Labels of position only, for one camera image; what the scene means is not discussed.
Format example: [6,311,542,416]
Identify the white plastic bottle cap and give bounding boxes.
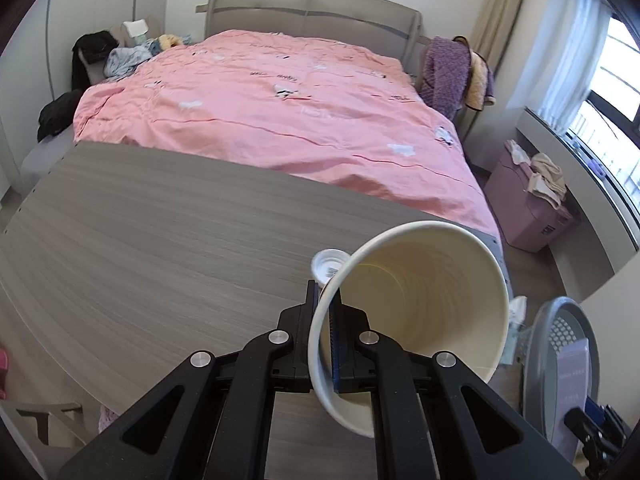
[310,248,350,287]

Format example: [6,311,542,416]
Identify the cream paper cup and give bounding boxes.
[307,221,509,438]

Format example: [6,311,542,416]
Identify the grey perforated trash basket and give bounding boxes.
[522,297,600,445]

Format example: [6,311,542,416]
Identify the pink storage box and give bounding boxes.
[484,148,576,252]

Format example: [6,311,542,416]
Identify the pink duvet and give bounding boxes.
[74,30,498,235]

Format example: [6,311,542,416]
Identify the beige clothes on box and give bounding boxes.
[506,140,567,210]

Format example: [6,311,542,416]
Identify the grey mattress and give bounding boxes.
[20,126,74,197]

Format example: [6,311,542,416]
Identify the black clothes pile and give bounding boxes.
[37,30,119,142]

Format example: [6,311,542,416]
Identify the purple quilted jacket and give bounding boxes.
[418,36,496,120]

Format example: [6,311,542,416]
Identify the yellow plush toy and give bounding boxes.
[157,34,183,51]

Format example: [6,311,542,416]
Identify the light blue crumpled clothes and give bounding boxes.
[103,46,152,79]

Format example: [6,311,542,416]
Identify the grey bed headboard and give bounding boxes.
[195,0,430,76]

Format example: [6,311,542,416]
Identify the white tissue box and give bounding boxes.
[122,18,149,47]

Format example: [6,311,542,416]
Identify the white sheer curtain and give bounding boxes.
[530,0,612,133]

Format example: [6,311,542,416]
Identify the beige curtain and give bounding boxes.
[470,0,523,72]

